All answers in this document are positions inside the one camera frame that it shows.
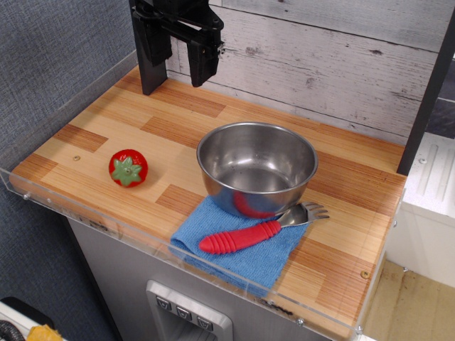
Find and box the black right post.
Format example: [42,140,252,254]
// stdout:
[397,11,454,175]

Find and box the blue cloth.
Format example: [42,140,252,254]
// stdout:
[171,197,307,297]

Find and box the clear acrylic table guard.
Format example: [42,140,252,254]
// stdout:
[1,53,405,340]

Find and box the black and yellow object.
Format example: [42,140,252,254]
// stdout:
[1,297,65,340]

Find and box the red-handled metal fork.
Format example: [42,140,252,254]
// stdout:
[198,202,329,255]

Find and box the white toy sink counter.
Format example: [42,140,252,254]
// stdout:
[385,133,454,287]

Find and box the grey toy fridge cabinet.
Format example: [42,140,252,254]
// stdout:
[65,217,342,341]

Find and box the red toy strawberry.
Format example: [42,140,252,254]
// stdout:
[109,149,149,188]

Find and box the silver metal bowl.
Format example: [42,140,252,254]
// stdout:
[196,122,319,219]

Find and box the silver dispenser panel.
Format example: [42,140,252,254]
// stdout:
[146,280,234,340]

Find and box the black left post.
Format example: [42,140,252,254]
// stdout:
[129,0,167,95]

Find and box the black post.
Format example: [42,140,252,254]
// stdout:
[129,0,167,95]
[397,11,454,175]

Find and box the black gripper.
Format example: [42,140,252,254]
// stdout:
[133,0,224,87]

